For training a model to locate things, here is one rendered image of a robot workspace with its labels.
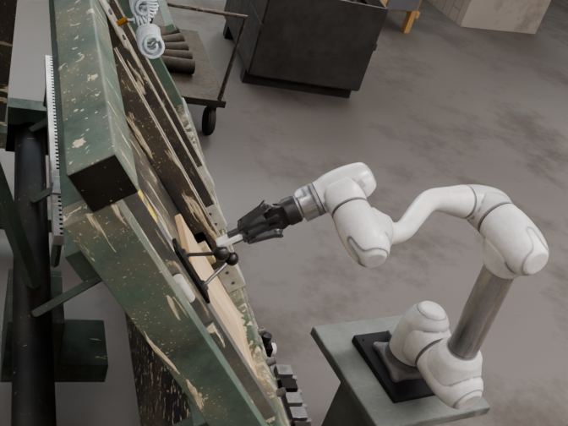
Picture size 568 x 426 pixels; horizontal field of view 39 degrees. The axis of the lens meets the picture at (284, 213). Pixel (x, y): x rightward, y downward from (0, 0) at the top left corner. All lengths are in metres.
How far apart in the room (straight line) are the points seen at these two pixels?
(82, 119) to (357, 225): 0.76
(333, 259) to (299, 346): 0.83
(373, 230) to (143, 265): 0.64
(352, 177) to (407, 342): 0.93
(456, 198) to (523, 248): 0.24
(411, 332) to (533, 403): 1.72
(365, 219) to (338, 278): 2.60
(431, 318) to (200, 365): 1.17
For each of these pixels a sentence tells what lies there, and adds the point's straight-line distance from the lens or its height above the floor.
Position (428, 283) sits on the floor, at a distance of 4.90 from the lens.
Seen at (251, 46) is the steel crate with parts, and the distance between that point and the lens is 6.30.
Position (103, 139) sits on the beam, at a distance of 1.52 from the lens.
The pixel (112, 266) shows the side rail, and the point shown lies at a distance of 1.63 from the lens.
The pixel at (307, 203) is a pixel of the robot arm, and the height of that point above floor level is 1.58.
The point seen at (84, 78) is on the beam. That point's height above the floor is 1.89.
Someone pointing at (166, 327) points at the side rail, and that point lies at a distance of 1.76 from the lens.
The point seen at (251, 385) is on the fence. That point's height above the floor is 1.04.
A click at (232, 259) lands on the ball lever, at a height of 1.44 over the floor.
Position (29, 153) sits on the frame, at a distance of 3.65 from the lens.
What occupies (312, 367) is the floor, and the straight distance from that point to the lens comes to 4.02.
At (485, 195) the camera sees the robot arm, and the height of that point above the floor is 1.59.
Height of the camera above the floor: 2.67
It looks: 32 degrees down
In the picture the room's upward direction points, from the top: 19 degrees clockwise
